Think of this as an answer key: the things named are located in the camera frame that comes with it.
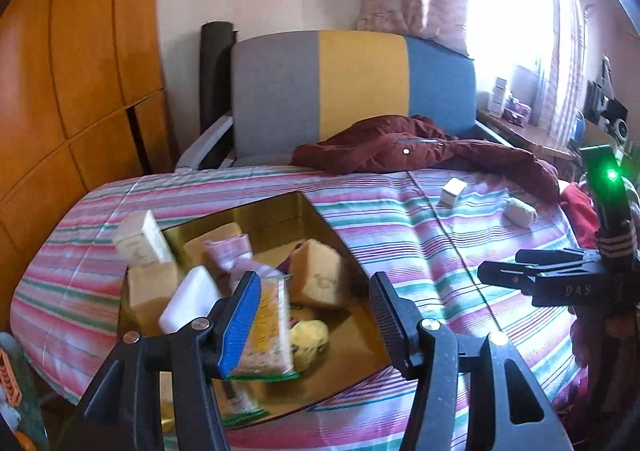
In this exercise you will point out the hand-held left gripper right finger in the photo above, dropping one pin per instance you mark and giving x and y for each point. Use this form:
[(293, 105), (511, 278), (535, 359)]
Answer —
[(392, 326)]

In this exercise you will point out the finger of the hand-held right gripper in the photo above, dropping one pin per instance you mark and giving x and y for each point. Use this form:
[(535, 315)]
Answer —
[(550, 288), (560, 258)]

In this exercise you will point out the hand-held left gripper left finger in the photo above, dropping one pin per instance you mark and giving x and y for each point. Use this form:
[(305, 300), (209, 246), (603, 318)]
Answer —
[(240, 326)]

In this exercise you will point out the clear snack packet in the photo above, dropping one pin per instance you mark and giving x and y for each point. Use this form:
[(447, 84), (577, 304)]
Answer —
[(272, 331)]

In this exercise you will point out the gold rectangular tray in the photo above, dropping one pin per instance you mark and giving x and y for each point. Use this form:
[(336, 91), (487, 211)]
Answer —
[(350, 346)]

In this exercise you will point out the white soap block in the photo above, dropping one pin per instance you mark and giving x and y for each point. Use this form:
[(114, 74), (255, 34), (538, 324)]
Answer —
[(190, 298)]

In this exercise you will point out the yellow sock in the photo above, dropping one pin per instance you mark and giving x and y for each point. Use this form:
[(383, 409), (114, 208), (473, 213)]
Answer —
[(310, 338)]

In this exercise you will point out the pink white sock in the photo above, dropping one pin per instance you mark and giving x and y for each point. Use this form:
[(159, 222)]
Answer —
[(227, 253)]

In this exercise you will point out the purple wrapper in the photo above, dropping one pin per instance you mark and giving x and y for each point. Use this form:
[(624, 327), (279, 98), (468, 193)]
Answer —
[(288, 267)]

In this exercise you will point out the large yellow sponge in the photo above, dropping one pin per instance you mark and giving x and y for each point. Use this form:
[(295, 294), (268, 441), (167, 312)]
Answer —
[(320, 271)]

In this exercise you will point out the cream white box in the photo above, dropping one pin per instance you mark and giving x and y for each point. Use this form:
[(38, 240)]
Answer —
[(142, 238)]

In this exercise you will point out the red blanket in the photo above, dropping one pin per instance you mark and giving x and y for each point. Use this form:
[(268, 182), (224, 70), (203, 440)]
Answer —
[(580, 206)]

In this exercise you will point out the white rolled sock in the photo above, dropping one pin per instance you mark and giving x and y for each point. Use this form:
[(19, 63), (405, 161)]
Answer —
[(520, 212)]

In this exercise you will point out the striped bed sheet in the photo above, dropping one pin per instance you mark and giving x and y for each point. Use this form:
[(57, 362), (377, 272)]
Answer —
[(425, 241)]

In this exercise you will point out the black desk appliance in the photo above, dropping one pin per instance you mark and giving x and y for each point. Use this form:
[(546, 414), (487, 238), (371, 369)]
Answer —
[(607, 106)]

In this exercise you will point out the wooden desk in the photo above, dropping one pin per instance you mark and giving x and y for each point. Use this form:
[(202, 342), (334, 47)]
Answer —
[(540, 136)]

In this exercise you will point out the small white box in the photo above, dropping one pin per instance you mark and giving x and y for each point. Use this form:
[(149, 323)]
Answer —
[(452, 191)]

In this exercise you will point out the purple box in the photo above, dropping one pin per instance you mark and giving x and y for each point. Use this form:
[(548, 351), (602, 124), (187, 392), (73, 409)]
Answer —
[(517, 111)]

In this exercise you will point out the striped pink curtain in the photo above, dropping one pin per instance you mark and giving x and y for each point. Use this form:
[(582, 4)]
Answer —
[(565, 56)]

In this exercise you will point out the white carton box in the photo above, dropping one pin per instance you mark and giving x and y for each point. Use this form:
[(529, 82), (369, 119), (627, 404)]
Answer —
[(497, 98)]

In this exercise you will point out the maroon down jacket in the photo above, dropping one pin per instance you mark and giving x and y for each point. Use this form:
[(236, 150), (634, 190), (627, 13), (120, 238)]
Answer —
[(400, 151)]

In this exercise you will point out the orange green plastic item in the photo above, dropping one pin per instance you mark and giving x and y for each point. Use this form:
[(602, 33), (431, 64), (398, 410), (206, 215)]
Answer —
[(10, 371)]

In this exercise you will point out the grey yellow blue headboard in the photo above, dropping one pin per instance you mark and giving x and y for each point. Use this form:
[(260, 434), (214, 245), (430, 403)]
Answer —
[(360, 81)]

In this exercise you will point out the orange wooden wardrobe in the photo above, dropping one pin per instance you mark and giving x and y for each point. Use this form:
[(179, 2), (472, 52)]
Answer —
[(75, 81)]

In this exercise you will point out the grey bed rail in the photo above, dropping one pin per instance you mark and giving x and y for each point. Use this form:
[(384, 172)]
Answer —
[(210, 136), (492, 133)]

